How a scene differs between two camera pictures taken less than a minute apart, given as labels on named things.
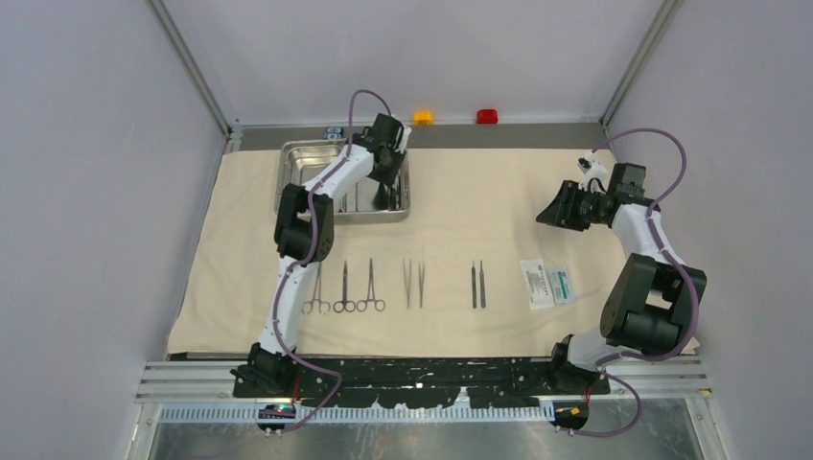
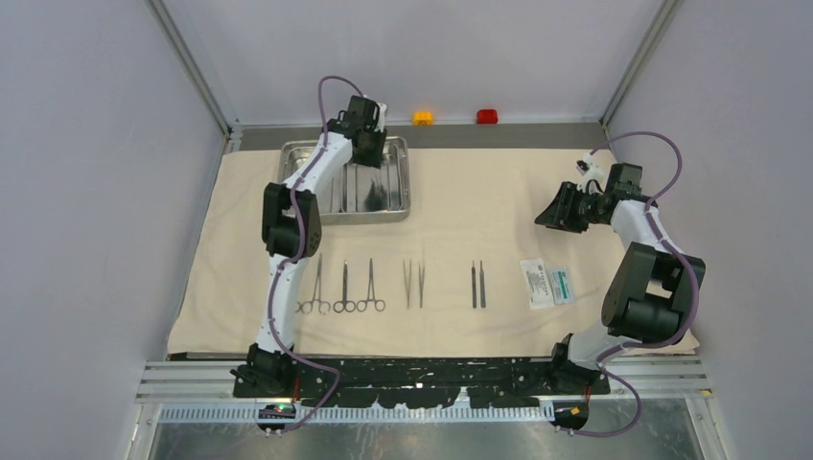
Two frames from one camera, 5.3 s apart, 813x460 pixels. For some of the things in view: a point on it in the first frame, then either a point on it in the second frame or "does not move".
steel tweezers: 421,282 does not move
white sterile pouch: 536,283 does not move
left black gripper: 388,177 to 373,160
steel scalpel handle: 474,285 does not move
